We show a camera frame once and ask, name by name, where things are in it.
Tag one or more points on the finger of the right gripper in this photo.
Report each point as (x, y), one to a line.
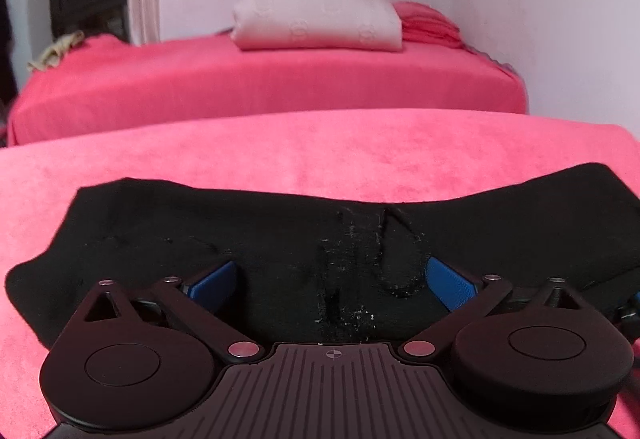
(629, 308)

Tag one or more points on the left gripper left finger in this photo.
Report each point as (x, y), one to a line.
(128, 361)

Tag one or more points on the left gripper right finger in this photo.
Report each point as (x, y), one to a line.
(546, 353)

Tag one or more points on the black knit pants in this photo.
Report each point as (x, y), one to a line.
(329, 270)

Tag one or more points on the pink near bed cover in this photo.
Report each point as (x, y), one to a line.
(376, 155)

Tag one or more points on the pink bed cover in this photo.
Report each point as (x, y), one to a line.
(376, 155)
(106, 84)

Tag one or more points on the pink far bed cover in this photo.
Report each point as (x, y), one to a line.
(106, 84)

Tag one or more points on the beige crumpled cloth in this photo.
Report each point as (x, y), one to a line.
(53, 55)

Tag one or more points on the folded red blanket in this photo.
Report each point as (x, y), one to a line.
(423, 24)

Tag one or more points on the beige embossed pillow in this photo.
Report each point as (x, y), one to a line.
(371, 25)

